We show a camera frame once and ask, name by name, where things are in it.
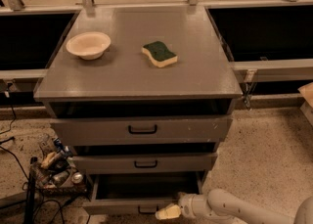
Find silver can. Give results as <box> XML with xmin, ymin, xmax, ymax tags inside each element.
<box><xmin>71</xmin><ymin>172</ymin><xmax>84</xmax><ymax>185</ymax></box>

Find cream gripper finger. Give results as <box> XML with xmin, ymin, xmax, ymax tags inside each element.
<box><xmin>156</xmin><ymin>203</ymin><xmax>181</xmax><ymax>220</ymax></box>

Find black cables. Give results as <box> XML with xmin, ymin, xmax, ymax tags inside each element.
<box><xmin>0</xmin><ymin>82</ymin><xmax>94</xmax><ymax>224</ymax></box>

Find grey top drawer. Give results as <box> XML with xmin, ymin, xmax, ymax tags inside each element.
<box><xmin>51</xmin><ymin>115</ymin><xmax>232</xmax><ymax>146</ymax></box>

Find tray of cluttered items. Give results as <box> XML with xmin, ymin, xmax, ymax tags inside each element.
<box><xmin>30</xmin><ymin>134</ymin><xmax>87</xmax><ymax>196</ymax></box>

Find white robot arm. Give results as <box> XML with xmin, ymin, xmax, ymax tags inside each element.
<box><xmin>156</xmin><ymin>189</ymin><xmax>313</xmax><ymax>224</ymax></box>

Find grey drawer cabinet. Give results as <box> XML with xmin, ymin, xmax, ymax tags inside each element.
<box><xmin>33</xmin><ymin>5</ymin><xmax>244</xmax><ymax>197</ymax></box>

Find grey bottom drawer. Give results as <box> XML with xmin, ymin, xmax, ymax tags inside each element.
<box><xmin>83</xmin><ymin>171</ymin><xmax>205</xmax><ymax>215</ymax></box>

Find white bowl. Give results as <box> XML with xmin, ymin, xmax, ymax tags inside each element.
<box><xmin>67</xmin><ymin>31</ymin><xmax>112</xmax><ymax>61</ymax></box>

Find grey middle drawer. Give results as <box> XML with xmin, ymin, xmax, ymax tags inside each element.
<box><xmin>73</xmin><ymin>153</ymin><xmax>217</xmax><ymax>174</ymax></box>

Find grey drawer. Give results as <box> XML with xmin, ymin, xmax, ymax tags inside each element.
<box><xmin>51</xmin><ymin>115</ymin><xmax>232</xmax><ymax>146</ymax></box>
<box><xmin>73</xmin><ymin>153</ymin><xmax>217</xmax><ymax>174</ymax></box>
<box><xmin>83</xmin><ymin>171</ymin><xmax>205</xmax><ymax>215</ymax></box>

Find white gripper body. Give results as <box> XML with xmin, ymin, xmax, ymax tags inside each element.
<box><xmin>178</xmin><ymin>193</ymin><xmax>211</xmax><ymax>219</ymax></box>

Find green yellow sponge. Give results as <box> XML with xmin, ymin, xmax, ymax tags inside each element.
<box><xmin>142</xmin><ymin>41</ymin><xmax>178</xmax><ymax>68</ymax></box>

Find wooden box at right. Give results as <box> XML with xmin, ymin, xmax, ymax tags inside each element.
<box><xmin>298</xmin><ymin>82</ymin><xmax>313</xmax><ymax>126</ymax></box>

